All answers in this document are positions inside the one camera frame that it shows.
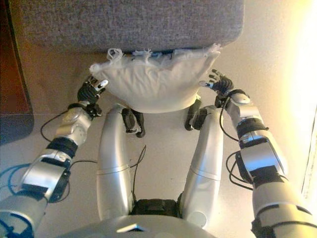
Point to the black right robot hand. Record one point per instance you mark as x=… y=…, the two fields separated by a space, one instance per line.
x=223 y=84

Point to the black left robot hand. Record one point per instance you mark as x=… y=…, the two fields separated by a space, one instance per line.
x=88 y=91

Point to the white fringed cushion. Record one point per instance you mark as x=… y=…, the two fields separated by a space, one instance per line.
x=153 y=86

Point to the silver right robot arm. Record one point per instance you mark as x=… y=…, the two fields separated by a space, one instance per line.
x=260 y=153

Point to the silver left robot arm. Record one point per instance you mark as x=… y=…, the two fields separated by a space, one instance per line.
x=37 y=173

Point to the silver left robot leg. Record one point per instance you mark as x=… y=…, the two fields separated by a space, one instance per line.
x=111 y=158

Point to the grey fabric armchair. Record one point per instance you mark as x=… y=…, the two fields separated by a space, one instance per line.
x=123 y=24

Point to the dark wooden cabinet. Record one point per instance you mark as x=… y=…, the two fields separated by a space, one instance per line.
x=10 y=74

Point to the grey robot torso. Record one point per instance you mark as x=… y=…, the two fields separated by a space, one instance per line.
x=148 y=228

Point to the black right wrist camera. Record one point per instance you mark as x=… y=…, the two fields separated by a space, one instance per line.
x=221 y=100

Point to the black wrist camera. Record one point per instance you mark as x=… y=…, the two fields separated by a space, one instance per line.
x=94 y=110
x=221 y=100

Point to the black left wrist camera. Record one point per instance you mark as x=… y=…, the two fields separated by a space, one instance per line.
x=94 y=110

